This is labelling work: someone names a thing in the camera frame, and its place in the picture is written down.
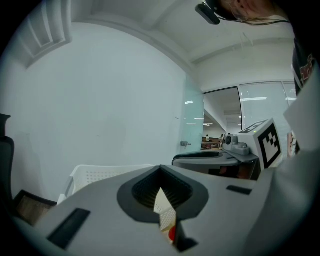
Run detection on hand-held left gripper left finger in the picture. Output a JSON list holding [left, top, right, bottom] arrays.
[[32, 164, 181, 256]]

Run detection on black office chair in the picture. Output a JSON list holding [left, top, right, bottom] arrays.
[[0, 113, 16, 203]]

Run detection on person's head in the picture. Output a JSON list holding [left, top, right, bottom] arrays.
[[216, 0, 278, 24]]

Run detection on person's dark printed shirt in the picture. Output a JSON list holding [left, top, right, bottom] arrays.
[[291, 37, 320, 96]]

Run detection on white perforated plastic basket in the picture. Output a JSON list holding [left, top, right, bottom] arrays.
[[56, 163, 179, 233]]

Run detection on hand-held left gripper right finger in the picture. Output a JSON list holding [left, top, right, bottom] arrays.
[[159, 164, 262, 256]]

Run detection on brown wooden tables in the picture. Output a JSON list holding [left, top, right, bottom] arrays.
[[201, 140, 224, 151]]

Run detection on thin black cable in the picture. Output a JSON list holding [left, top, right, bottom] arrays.
[[239, 16, 291, 27]]

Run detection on frosted glass door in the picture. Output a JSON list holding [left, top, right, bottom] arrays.
[[184, 72, 205, 157]]

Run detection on grey fisheye camera on gripper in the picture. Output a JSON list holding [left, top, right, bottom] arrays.
[[223, 133, 251, 156]]

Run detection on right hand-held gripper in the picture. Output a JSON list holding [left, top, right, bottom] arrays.
[[171, 118, 285, 181]]

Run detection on wooden board with black edge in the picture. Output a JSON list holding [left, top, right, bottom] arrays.
[[13, 189, 59, 227]]

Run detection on black head-worn camera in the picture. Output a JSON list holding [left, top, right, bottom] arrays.
[[194, 1, 221, 26]]

